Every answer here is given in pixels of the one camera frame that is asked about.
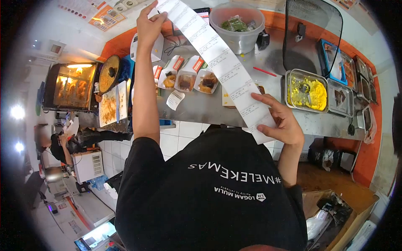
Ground person's left hand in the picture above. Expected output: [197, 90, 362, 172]
[137, 1, 168, 51]

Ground person's right hand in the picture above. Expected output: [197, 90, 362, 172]
[251, 92, 305, 147]

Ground person's right thumb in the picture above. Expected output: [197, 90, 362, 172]
[257, 124, 281, 136]

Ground person's left thumb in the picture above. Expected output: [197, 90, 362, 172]
[149, 12, 168, 24]

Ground person's left index finger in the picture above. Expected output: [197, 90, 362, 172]
[141, 1, 159, 17]

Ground person's right index finger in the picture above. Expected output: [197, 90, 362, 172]
[251, 92, 283, 113]

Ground long white paper receipt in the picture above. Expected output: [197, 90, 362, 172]
[155, 0, 277, 145]

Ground red pen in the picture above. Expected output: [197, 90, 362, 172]
[253, 67, 277, 77]

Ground metal spoon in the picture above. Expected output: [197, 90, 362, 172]
[298, 82, 313, 105]

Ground orange menu poster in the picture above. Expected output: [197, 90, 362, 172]
[89, 4, 127, 32]

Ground steel tray with yellow food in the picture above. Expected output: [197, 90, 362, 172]
[285, 69, 330, 114]

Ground white paper food box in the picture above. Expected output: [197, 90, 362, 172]
[194, 62, 219, 94]
[153, 65, 163, 96]
[174, 55, 205, 92]
[158, 55, 185, 90]

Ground small black device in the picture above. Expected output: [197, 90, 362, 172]
[256, 29, 271, 51]

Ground clear plastic tub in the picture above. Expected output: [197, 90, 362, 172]
[209, 2, 266, 55]

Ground black bag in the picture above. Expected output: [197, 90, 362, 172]
[307, 137, 357, 172]

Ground round black pan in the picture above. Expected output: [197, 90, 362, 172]
[98, 55, 122, 95]

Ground steel tray with brown sachets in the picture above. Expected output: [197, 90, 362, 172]
[326, 78, 355, 118]

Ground green sachets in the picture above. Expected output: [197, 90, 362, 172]
[221, 15, 257, 32]

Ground blue rimmed tray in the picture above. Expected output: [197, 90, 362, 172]
[318, 38, 348, 86]

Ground small white receipt slip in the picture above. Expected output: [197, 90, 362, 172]
[166, 90, 186, 111]

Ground person's body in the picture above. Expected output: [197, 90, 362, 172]
[115, 125, 308, 251]

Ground row of steel trays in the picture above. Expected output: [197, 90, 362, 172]
[340, 51, 379, 105]

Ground small steel container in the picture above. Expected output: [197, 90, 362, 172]
[356, 105, 375, 133]

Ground white cutting board with crumbs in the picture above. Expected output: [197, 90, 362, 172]
[99, 81, 129, 128]

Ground heated display cabinet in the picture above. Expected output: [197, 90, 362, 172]
[42, 62, 102, 111]

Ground open cardboard box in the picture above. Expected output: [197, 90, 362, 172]
[302, 188, 381, 251]

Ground white appliance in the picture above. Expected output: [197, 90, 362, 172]
[72, 150, 105, 184]

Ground black cable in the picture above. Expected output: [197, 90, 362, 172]
[163, 35, 181, 56]

